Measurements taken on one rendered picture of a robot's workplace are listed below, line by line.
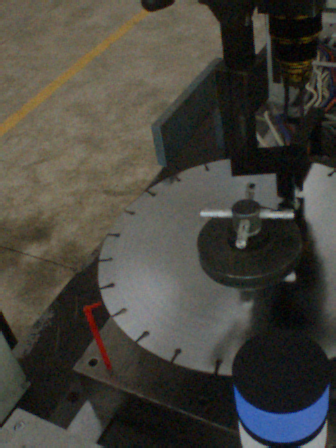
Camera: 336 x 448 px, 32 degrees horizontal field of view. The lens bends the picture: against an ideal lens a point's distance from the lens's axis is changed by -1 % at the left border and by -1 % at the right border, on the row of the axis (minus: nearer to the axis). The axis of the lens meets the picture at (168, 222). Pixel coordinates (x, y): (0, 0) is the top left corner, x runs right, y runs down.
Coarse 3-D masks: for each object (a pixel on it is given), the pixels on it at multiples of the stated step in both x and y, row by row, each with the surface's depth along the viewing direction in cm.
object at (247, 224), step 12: (252, 192) 62; (240, 204) 60; (252, 204) 60; (204, 216) 61; (216, 216) 61; (228, 216) 60; (240, 216) 59; (252, 216) 59; (264, 216) 59; (276, 216) 59; (288, 216) 59; (240, 228) 58; (252, 228) 60; (240, 240) 57
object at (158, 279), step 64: (192, 192) 72; (256, 192) 70; (320, 192) 68; (128, 256) 65; (192, 256) 63; (320, 256) 60; (128, 320) 58; (192, 320) 56; (256, 320) 55; (320, 320) 54
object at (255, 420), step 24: (264, 336) 28; (288, 336) 28; (240, 360) 27; (264, 360) 27; (288, 360) 27; (312, 360) 27; (240, 384) 26; (264, 384) 26; (288, 384) 26; (312, 384) 26; (240, 408) 27; (264, 408) 25; (288, 408) 25; (312, 408) 25; (264, 432) 27; (288, 432) 26; (312, 432) 27
